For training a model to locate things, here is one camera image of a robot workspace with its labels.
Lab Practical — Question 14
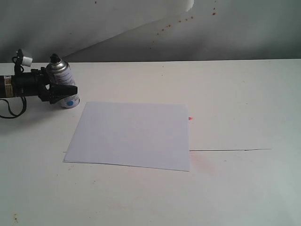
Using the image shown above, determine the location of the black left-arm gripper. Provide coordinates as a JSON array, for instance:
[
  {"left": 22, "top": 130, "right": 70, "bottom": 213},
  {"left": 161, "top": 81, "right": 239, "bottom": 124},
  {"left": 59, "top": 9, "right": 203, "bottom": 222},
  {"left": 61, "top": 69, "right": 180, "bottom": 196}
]
[{"left": 14, "top": 67, "right": 78, "bottom": 104}]

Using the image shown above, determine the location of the white backdrop sheet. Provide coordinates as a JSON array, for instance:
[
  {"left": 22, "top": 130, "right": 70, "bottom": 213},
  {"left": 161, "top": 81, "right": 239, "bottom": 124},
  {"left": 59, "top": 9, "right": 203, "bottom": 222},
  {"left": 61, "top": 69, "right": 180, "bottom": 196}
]
[{"left": 0, "top": 0, "right": 194, "bottom": 63}]

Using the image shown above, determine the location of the white paper sheet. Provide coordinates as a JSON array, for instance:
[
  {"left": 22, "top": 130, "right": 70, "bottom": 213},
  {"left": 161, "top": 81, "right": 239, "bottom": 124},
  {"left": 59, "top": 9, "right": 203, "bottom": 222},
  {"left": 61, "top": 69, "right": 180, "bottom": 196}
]
[{"left": 64, "top": 102, "right": 190, "bottom": 171}]

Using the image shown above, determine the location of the silver spray paint can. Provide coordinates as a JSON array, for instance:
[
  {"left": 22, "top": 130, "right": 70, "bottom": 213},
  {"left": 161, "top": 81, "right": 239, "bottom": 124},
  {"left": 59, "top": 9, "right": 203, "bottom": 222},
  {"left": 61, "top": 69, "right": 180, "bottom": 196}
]
[{"left": 46, "top": 54, "right": 80, "bottom": 109}]

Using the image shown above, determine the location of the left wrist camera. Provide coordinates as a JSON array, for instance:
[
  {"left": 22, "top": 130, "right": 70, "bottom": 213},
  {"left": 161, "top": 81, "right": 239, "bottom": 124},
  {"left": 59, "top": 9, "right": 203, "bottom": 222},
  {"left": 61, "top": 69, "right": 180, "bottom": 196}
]
[{"left": 12, "top": 49, "right": 33, "bottom": 67}]

